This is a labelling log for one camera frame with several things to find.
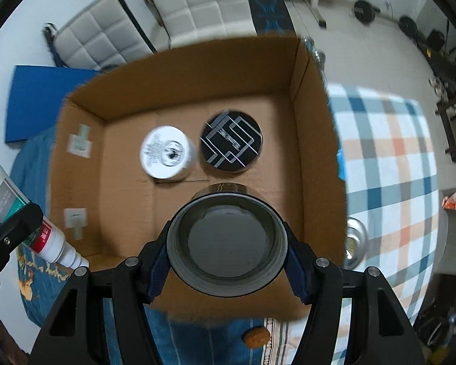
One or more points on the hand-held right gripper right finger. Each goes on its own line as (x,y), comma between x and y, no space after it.
(298,275)

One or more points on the brown cardboard box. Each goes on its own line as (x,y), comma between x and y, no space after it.
(129,213)

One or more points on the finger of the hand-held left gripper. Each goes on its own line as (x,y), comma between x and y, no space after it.
(21,222)

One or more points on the white squeeze tube red label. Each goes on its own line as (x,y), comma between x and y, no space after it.
(53,245)

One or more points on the blue printed blanket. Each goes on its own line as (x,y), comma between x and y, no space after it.
(34,300)

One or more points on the plaid blanket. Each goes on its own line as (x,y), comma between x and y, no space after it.
(387,182)

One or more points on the chrome dumbbell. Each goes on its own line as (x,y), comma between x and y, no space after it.
(314,51)

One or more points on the right white quilted chair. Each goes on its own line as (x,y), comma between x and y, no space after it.
(203,2)

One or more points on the white quilted chair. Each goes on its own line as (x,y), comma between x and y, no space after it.
(203,2)
(93,42)

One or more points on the black round tin white lines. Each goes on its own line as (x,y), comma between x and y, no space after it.
(230,140)

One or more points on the black mat blue pattern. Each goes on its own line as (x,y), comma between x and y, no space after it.
(269,9)

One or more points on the grey round jar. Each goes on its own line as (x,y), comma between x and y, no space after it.
(228,243)

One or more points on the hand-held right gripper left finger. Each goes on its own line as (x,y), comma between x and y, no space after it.
(157,273)

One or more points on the blue foam mat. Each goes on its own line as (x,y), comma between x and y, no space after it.
(38,100)

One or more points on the white round jar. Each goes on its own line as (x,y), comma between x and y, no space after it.
(167,153)

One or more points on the left white quilted chair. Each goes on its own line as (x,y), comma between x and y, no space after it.
(93,42)

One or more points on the silver metal round lid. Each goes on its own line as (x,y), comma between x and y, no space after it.
(355,241)

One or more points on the dark wooden stool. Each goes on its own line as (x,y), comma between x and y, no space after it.
(454,121)

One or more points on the black barbell weight plate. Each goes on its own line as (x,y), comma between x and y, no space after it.
(364,11)

